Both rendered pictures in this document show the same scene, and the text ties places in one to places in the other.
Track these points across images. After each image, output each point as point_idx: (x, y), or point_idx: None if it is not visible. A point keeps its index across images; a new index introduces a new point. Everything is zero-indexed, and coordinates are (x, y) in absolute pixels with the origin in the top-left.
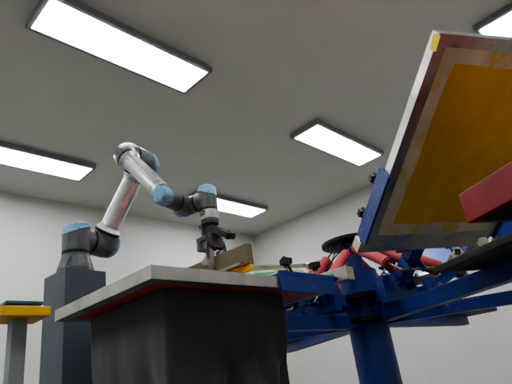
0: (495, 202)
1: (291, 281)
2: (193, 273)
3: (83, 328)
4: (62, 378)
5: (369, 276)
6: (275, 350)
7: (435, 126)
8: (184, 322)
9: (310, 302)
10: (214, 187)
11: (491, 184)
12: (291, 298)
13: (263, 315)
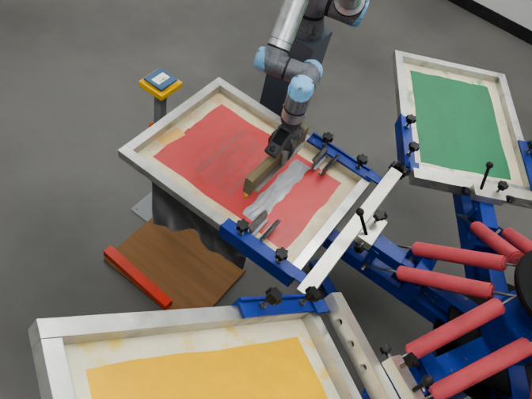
0: None
1: (230, 239)
2: (145, 172)
3: (281, 82)
4: (260, 103)
5: (503, 338)
6: (231, 248)
7: (180, 364)
8: None
9: (371, 261)
10: (298, 93)
11: None
12: (286, 242)
13: None
